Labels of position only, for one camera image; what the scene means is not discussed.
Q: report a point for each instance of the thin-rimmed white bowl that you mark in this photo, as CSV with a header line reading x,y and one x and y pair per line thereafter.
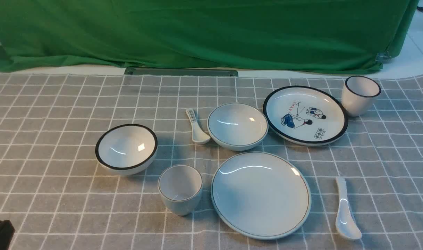
x,y
237,127

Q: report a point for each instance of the thin-rimmed white cup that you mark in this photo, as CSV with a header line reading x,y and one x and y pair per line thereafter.
x,y
180,188

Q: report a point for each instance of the plain white ceramic spoon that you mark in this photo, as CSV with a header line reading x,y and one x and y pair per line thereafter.
x,y
345,223

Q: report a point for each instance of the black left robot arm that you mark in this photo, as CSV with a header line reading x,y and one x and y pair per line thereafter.
x,y
7,232

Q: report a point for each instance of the small white patterned spoon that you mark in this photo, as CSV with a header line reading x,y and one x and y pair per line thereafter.
x,y
198,135

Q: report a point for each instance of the large white plate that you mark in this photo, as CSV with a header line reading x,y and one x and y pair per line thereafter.
x,y
260,195

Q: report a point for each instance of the black-rimmed white bowl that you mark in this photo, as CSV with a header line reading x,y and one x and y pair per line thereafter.
x,y
127,149

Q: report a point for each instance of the illustrated black-rimmed plate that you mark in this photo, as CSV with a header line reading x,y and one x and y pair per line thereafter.
x,y
305,115

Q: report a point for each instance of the green backdrop cloth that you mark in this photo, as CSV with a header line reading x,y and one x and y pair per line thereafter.
x,y
321,36

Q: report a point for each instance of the black-rimmed white cup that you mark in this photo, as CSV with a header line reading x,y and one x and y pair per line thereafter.
x,y
359,94

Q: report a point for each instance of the metal clamp on backdrop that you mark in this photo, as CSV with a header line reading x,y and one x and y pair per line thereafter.
x,y
383,58

